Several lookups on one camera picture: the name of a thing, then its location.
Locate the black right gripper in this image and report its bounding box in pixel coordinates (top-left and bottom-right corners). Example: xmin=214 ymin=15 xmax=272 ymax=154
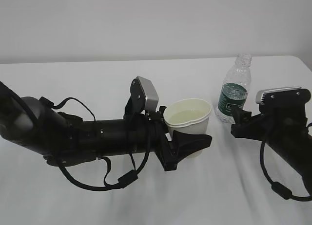
xmin=231 ymin=105 xmax=308 ymax=141

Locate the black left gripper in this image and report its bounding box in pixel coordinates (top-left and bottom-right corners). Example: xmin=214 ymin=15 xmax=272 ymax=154
xmin=141 ymin=106 xmax=212 ymax=171

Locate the white paper cup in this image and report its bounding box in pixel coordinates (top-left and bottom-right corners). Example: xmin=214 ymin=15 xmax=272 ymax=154
xmin=163 ymin=98 xmax=212 ymax=159

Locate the clear water bottle green label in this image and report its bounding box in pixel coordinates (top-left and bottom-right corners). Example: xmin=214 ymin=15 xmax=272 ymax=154
xmin=215 ymin=53 xmax=252 ymax=124

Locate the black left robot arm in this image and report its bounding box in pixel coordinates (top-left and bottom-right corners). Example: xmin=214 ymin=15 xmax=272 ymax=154
xmin=0 ymin=79 xmax=212 ymax=171

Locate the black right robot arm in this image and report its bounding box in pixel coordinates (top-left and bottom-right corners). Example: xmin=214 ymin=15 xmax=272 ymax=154
xmin=231 ymin=105 xmax=312 ymax=194

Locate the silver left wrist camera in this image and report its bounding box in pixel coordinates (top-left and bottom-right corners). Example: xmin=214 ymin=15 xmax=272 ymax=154
xmin=124 ymin=76 xmax=159 ymax=116

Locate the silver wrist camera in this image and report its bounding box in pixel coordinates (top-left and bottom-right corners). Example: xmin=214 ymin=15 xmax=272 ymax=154
xmin=255 ymin=87 xmax=312 ymax=113
xmin=124 ymin=76 xmax=159 ymax=116

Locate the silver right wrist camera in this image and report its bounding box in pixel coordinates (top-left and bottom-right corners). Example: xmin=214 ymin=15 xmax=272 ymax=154
xmin=255 ymin=87 xmax=312 ymax=113

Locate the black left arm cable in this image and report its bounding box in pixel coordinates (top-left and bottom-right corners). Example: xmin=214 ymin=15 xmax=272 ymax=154
xmin=39 ymin=96 xmax=149 ymax=192

